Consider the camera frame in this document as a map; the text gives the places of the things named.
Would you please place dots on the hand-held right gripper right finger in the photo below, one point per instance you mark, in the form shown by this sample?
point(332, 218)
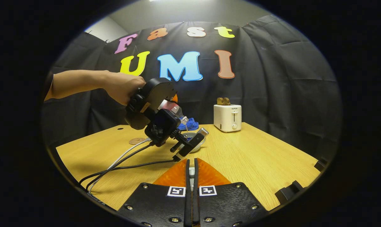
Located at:
point(195, 205)

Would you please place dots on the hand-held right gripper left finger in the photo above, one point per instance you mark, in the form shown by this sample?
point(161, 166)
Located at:
point(187, 205)

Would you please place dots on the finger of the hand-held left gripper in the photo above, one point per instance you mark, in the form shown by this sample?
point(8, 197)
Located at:
point(175, 98)

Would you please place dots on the clear plastic water bottle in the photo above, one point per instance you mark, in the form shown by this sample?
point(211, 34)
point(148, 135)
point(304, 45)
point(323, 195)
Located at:
point(173, 108)

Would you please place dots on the white teacup lid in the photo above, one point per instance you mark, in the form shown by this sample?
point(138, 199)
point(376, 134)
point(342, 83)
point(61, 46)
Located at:
point(192, 171)

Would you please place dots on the round brown coaster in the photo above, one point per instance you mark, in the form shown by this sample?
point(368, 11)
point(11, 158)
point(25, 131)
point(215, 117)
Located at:
point(136, 141)

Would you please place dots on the folded blue towel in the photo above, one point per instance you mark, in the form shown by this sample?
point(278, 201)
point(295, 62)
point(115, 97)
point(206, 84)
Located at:
point(193, 124)

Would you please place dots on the brown bread slice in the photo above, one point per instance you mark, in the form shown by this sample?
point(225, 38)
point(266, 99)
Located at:
point(220, 101)
point(227, 101)

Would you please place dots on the white toaster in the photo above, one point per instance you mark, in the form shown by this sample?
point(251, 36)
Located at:
point(226, 118)

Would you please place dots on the black backdrop cloth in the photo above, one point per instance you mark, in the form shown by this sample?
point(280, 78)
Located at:
point(272, 78)

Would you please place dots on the black table edge bracket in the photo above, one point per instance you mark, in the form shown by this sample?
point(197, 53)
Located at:
point(288, 191)
point(319, 165)

